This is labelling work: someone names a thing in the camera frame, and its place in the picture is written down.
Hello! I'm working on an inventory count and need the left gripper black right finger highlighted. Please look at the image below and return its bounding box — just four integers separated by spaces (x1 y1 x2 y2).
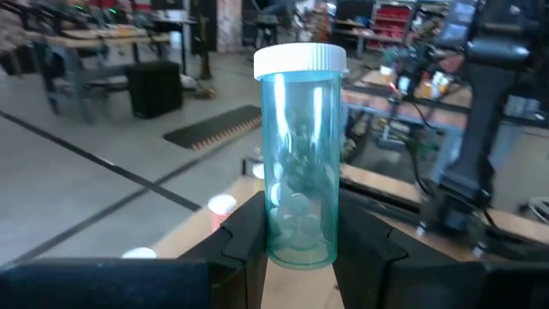
333 192 408 309

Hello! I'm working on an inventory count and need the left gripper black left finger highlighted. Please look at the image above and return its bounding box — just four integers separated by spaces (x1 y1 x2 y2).
178 191 269 309

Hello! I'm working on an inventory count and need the black hazard-striped floor mat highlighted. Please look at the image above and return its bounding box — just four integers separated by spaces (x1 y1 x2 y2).
162 105 263 152

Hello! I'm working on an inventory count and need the black cabinet box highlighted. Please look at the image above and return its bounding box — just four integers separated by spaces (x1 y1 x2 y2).
124 61 184 119

